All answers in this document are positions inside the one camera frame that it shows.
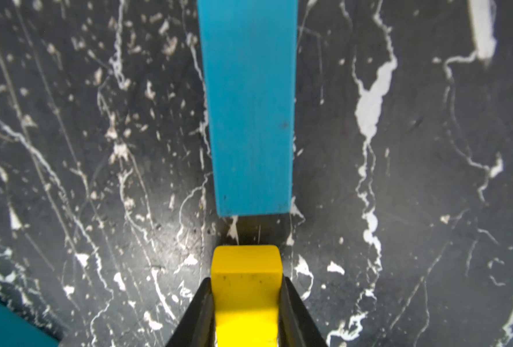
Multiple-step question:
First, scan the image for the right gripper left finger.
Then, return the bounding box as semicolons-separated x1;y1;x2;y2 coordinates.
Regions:
165;278;215;347

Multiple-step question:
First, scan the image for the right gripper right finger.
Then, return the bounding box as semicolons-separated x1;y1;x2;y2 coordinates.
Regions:
278;277;327;347

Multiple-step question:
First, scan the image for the yellow block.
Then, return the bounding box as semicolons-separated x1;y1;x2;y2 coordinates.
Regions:
211;245;283;346

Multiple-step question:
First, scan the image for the teal block body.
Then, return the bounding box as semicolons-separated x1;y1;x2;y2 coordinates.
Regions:
0;304;59;347

